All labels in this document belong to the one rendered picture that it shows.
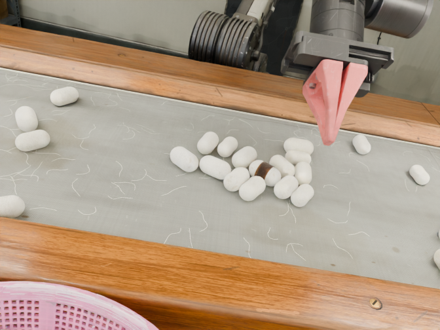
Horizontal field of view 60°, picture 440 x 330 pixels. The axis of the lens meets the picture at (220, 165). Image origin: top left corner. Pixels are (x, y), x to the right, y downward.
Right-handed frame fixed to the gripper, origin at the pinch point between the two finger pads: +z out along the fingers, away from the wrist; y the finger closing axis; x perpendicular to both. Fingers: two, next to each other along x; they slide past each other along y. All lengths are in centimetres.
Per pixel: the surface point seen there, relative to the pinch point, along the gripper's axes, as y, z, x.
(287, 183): -2.9, 4.6, 3.6
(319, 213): 0.9, 7.2, 4.0
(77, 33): -105, -123, 199
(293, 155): -1.4, 0.0, 8.1
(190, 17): -31, -134, 175
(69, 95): -30.2, -4.4, 11.7
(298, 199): -1.8, 6.3, 3.0
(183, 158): -14.3, 3.4, 4.8
